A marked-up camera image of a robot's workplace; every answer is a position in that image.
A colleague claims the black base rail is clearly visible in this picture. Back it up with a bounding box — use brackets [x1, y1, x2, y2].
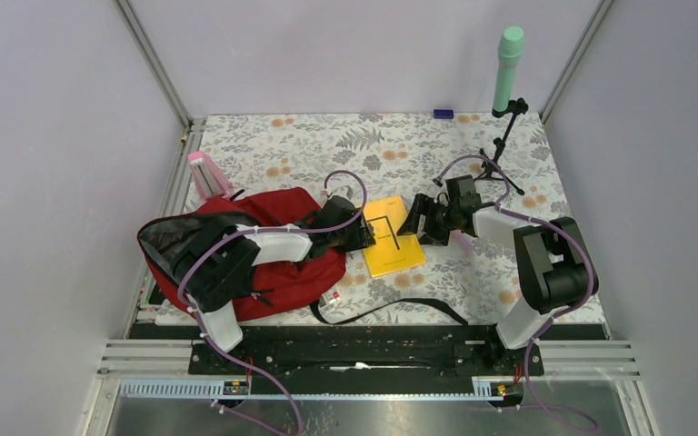
[129, 322, 609, 397]

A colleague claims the pink metronome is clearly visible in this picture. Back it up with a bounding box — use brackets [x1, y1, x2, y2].
[187, 151, 233, 201]

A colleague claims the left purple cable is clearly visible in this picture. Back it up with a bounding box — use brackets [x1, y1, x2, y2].
[177, 170, 369, 436]

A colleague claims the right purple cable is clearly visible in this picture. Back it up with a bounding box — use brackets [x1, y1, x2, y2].
[433, 154, 602, 433]

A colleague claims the small blue box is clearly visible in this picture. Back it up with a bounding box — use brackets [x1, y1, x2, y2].
[433, 109, 454, 119]

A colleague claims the floral table mat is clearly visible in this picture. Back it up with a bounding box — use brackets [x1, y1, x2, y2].
[189, 113, 571, 324]

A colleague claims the pink highlighter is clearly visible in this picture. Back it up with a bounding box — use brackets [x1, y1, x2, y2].
[452, 231, 474, 255]

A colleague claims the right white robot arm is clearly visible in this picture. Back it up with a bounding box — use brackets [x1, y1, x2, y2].
[396, 176, 599, 374]

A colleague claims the red backpack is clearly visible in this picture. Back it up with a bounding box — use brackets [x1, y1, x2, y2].
[136, 186, 471, 327]

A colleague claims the green microphone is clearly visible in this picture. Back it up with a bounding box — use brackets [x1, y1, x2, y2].
[492, 26, 525, 116]

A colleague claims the small white card pack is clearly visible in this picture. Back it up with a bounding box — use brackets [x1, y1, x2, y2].
[318, 291, 341, 308]

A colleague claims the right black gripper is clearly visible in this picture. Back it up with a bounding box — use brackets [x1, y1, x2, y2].
[394, 193, 459, 247]

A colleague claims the purple cable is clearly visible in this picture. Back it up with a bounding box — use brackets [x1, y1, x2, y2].
[433, 154, 602, 433]
[177, 170, 369, 436]

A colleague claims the black tripod mic stand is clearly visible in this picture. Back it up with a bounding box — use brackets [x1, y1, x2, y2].
[474, 97, 529, 182]

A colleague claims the yellow notebook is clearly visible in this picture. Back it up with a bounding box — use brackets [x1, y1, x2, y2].
[363, 196, 426, 278]

